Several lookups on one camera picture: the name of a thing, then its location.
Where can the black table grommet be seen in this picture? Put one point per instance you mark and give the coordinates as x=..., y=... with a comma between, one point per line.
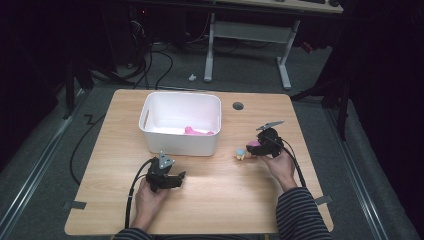
x=238, y=106

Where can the small white floor scrap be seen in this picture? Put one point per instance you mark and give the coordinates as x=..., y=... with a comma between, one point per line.
x=192, y=77

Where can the person's right hand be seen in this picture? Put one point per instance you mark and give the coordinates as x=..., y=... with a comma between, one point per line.
x=280, y=168

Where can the white plastic bin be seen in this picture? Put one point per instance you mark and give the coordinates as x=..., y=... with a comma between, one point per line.
x=180, y=116

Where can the pink spiked ball toy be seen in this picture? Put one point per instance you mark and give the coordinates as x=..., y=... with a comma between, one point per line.
x=254, y=144

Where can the person's left hand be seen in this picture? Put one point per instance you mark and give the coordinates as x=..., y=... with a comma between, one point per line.
x=148, y=203

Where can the metal floor rail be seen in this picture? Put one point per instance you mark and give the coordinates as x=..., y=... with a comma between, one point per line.
x=36, y=166
x=356, y=173

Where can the yellow and blue soft toy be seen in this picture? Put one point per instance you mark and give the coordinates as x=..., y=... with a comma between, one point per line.
x=240, y=153

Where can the white frame desk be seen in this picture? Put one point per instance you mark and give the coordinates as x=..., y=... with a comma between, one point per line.
x=250, y=31

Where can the pink stick toy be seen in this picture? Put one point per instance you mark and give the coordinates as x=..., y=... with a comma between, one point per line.
x=196, y=132

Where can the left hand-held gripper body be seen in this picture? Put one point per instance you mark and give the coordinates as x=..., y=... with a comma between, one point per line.
x=159, y=171

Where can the black metal stand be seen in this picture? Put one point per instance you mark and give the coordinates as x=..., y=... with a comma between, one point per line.
x=75, y=83
x=336, y=96

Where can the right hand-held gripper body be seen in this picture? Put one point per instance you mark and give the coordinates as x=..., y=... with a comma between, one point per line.
x=270, y=141

